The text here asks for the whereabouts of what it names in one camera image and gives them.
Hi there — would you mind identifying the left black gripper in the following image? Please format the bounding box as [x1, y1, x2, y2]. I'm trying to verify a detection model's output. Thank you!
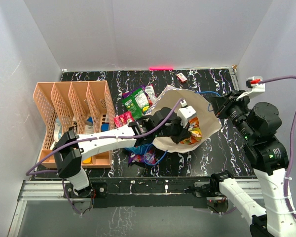
[154, 116, 190, 145]

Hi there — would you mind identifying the blue checkered paper bag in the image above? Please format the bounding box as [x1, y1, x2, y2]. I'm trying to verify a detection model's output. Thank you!
[147, 85, 222, 153]

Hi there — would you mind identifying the orange plastic desk organizer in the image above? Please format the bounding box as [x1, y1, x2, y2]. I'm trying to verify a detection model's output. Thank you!
[33, 80, 116, 160]

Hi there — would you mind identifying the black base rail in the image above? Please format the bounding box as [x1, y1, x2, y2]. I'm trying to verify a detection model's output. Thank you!
[64, 176, 237, 209]

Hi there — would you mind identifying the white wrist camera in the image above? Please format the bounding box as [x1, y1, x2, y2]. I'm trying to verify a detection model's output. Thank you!
[177, 99, 197, 128]
[236, 76, 265, 101]

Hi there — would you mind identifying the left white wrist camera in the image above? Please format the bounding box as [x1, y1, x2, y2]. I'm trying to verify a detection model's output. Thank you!
[177, 99, 197, 128]

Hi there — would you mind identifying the green snack packet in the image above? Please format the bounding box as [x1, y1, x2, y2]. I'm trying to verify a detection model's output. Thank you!
[122, 87, 150, 120]

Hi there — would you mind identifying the pink chips bag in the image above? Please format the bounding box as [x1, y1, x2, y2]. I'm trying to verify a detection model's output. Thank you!
[145, 85, 157, 104]

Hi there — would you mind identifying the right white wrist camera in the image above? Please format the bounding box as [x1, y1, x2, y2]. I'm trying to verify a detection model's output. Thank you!
[236, 76, 265, 101]

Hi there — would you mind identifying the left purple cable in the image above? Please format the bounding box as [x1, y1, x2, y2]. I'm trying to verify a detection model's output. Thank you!
[26, 98, 185, 215]

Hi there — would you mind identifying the pink tape strip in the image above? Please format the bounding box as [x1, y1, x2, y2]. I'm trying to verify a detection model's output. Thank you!
[149, 66, 173, 71]

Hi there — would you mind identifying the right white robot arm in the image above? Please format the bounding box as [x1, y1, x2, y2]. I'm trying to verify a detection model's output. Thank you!
[209, 90, 296, 237]

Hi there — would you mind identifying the yellow sponge block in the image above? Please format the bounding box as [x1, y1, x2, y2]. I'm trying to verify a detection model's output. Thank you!
[82, 157, 93, 164]

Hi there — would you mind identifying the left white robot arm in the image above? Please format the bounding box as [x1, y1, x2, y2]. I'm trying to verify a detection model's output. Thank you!
[52, 106, 196, 198]

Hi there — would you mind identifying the red white small box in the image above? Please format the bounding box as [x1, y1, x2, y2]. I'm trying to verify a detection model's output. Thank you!
[176, 73, 187, 83]

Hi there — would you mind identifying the red snack packet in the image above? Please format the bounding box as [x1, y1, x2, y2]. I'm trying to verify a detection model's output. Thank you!
[113, 111, 135, 128]

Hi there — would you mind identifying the blue gummy snack bag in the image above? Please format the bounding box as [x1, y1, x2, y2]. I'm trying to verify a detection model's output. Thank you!
[125, 144, 152, 156]

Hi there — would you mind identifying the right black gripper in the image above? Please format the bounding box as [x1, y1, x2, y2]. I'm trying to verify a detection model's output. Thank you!
[209, 89, 254, 141]

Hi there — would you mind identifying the orange snack packet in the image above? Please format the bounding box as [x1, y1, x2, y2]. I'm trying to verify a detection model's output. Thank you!
[180, 117, 203, 145]

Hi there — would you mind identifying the blue small block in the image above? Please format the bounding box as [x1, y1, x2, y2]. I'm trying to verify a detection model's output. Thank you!
[100, 123, 110, 132]

